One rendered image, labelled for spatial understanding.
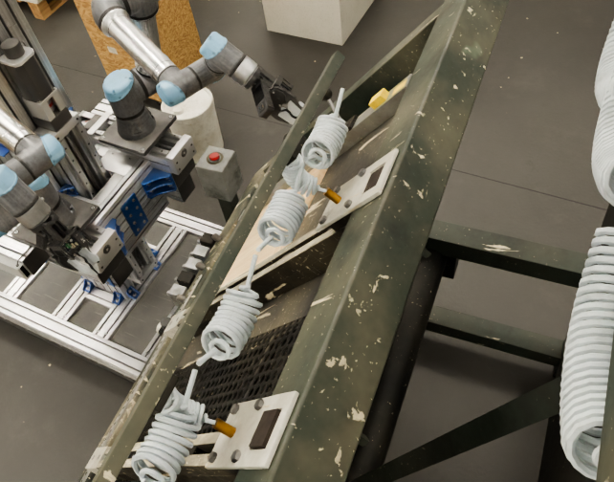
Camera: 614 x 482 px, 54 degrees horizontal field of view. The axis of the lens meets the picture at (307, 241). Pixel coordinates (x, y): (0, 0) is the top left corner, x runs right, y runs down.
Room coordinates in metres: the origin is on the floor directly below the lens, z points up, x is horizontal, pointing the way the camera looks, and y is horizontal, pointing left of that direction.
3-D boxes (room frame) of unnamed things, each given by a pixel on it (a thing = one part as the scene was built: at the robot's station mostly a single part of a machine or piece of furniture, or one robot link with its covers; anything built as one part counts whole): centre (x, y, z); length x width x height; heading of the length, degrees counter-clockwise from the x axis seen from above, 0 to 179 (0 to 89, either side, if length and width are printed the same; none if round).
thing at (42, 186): (1.45, 0.86, 1.20); 0.13 x 0.12 x 0.14; 132
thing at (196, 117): (2.82, 0.53, 0.24); 0.32 x 0.30 x 0.47; 145
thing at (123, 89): (1.87, 0.56, 1.20); 0.13 x 0.12 x 0.14; 123
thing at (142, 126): (1.87, 0.57, 1.09); 0.15 x 0.15 x 0.10
